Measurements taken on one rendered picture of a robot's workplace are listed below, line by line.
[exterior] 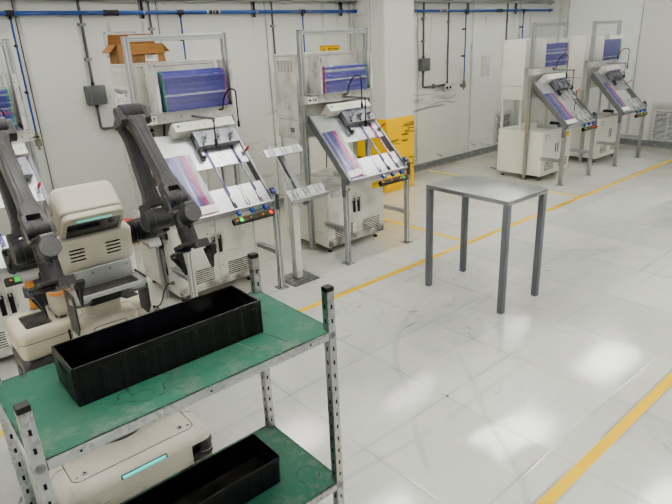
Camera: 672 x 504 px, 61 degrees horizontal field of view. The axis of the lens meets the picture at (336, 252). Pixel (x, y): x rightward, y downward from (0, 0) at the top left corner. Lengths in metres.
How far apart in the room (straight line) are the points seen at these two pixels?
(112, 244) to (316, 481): 1.12
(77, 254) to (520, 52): 6.46
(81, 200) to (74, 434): 0.84
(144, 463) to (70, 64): 3.88
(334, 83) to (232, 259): 1.76
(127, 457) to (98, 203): 1.05
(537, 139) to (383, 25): 2.42
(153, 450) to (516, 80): 6.43
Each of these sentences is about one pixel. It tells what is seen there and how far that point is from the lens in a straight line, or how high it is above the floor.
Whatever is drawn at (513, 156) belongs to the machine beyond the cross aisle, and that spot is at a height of 0.28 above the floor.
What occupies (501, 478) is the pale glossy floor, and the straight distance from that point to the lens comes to 2.74.
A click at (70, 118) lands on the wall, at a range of 5.60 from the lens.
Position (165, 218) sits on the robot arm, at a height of 1.24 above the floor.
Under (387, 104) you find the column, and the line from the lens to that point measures 6.97.
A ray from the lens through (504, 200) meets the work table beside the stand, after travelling 3.81.
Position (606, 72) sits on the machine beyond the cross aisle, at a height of 1.22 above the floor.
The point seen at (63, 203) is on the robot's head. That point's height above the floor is 1.35.
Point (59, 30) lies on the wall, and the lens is 5.60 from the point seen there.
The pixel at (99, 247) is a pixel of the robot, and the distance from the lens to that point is 2.17.
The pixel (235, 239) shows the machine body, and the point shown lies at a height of 0.39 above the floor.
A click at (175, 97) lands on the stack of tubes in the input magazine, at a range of 4.28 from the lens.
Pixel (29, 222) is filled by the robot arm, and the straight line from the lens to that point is 1.82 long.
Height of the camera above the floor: 1.81
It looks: 20 degrees down
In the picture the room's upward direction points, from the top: 3 degrees counter-clockwise
